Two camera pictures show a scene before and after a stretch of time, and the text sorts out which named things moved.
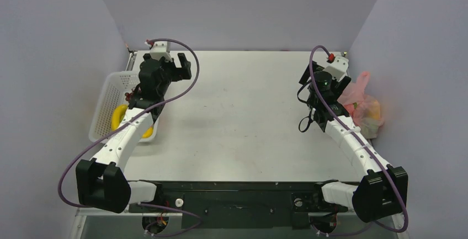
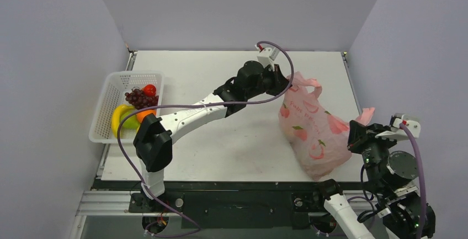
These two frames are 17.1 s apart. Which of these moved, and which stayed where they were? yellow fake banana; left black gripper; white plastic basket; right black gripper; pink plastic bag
Moved: right black gripper; pink plastic bag; left black gripper
Stayed: yellow fake banana; white plastic basket
